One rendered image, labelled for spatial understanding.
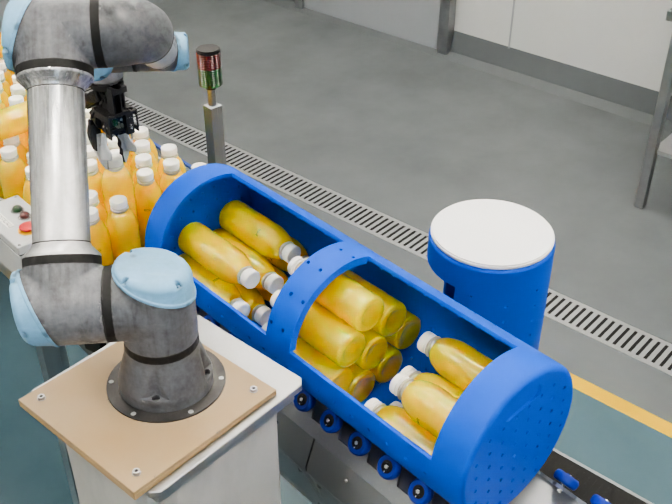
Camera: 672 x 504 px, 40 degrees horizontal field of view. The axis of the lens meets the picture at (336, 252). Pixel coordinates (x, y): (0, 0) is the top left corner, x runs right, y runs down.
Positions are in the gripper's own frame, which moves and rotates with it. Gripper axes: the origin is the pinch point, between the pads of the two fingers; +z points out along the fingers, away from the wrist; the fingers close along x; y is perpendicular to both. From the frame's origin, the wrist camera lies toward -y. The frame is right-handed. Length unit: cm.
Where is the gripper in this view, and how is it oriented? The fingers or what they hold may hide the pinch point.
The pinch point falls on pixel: (113, 159)
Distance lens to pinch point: 214.3
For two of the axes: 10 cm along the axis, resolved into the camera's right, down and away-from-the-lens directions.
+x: 7.4, -3.8, 5.6
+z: 0.0, 8.2, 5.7
